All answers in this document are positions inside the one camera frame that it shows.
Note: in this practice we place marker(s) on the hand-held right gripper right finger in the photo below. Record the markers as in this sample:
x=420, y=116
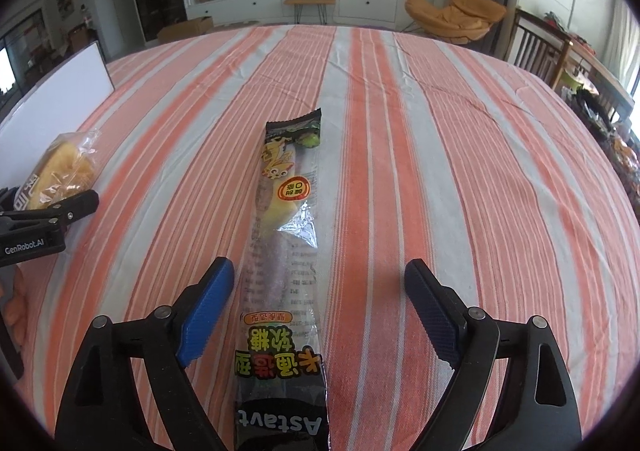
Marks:
x=432, y=316

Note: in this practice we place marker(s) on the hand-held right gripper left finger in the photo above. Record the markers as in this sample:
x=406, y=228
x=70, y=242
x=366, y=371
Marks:
x=207, y=311

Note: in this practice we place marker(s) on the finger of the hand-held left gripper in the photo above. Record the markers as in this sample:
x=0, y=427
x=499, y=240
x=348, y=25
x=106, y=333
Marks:
x=70, y=208
x=7, y=201

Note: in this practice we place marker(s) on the bagged bread loaf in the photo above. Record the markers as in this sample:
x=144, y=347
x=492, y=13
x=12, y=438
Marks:
x=60, y=171

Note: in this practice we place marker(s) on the long black candy packet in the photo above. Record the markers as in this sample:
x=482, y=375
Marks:
x=285, y=241

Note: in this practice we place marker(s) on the white board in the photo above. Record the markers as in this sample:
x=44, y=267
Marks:
x=60, y=86

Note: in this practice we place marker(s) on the person's left hand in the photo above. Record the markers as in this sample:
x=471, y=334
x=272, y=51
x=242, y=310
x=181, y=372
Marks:
x=17, y=316

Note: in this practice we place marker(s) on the orange striped tablecloth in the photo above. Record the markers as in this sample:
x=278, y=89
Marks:
x=425, y=156

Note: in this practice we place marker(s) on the brown cardboard box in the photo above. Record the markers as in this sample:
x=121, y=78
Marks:
x=185, y=28

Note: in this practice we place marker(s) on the white TV cabinet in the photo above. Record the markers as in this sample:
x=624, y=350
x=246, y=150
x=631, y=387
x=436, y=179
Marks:
x=250, y=6

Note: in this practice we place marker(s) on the cluttered wooden bench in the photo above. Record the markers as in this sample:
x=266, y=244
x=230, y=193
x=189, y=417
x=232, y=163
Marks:
x=600, y=96

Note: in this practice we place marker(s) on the dark wooden chair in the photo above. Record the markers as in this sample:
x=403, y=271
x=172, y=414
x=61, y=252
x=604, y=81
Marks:
x=535, y=46

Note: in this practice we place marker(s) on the orange lounge chair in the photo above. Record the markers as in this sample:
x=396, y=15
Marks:
x=450, y=18

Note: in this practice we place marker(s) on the wooden stool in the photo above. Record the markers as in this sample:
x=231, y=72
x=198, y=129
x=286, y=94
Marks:
x=309, y=2

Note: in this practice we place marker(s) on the wall painting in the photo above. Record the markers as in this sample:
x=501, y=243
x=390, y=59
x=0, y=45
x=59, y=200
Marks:
x=64, y=0

